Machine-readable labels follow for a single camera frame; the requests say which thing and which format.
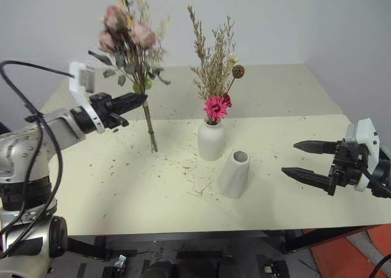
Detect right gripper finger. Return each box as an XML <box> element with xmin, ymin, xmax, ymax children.
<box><xmin>293</xmin><ymin>140</ymin><xmax>337</xmax><ymax>155</ymax></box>
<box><xmin>281</xmin><ymin>167</ymin><xmax>332</xmax><ymax>194</ymax></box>

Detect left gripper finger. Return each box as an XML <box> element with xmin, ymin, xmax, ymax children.
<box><xmin>112</xmin><ymin>93</ymin><xmax>149</xmax><ymax>106</ymax></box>
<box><xmin>113</xmin><ymin>101</ymin><xmax>145</xmax><ymax>115</ymax></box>

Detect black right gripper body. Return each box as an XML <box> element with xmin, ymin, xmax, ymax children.
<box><xmin>327</xmin><ymin>139</ymin><xmax>369</xmax><ymax>197</ymax></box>

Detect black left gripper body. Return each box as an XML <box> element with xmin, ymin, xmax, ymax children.
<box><xmin>89</xmin><ymin>92</ymin><xmax>130</xmax><ymax>130</ymax></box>

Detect dried pink rose bouquet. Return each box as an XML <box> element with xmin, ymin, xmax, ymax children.
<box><xmin>87</xmin><ymin>0</ymin><xmax>174</xmax><ymax>153</ymax></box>

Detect dried bouquet with red flower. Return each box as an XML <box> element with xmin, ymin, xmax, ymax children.
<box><xmin>186</xmin><ymin>5</ymin><xmax>247</xmax><ymax>126</ymax></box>

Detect tapered white faceted vase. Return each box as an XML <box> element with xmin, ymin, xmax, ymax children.
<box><xmin>216</xmin><ymin>150</ymin><xmax>252</xmax><ymax>199</ymax></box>

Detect orange floor mat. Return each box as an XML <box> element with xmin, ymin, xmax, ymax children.
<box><xmin>308</xmin><ymin>222</ymin><xmax>391</xmax><ymax>278</ymax></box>

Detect round white bottle vase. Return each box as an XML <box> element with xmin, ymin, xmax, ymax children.
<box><xmin>197</xmin><ymin>118</ymin><xmax>226</xmax><ymax>162</ymax></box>

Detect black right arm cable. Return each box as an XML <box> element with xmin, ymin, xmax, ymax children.
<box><xmin>362</xmin><ymin>169</ymin><xmax>391</xmax><ymax>191</ymax></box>

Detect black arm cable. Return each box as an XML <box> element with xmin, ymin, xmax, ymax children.
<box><xmin>362</xmin><ymin>169</ymin><xmax>391</xmax><ymax>191</ymax></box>
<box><xmin>0</xmin><ymin>60</ymin><xmax>76</xmax><ymax>259</ymax></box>

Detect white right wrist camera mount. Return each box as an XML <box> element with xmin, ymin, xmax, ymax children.
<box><xmin>344</xmin><ymin>118</ymin><xmax>382</xmax><ymax>192</ymax></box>

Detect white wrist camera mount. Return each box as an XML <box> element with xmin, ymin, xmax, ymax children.
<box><xmin>68</xmin><ymin>62</ymin><xmax>106</xmax><ymax>134</ymax></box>
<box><xmin>344</xmin><ymin>118</ymin><xmax>382</xmax><ymax>192</ymax></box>

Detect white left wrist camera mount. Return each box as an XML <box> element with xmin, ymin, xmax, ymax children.
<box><xmin>68</xmin><ymin>62</ymin><xmax>106</xmax><ymax>134</ymax></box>

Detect black metal table frame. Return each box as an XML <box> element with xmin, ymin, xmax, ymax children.
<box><xmin>67</xmin><ymin>225</ymin><xmax>369</xmax><ymax>260</ymax></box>

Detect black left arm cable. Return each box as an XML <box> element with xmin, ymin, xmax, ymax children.
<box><xmin>0</xmin><ymin>60</ymin><xmax>76</xmax><ymax>259</ymax></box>

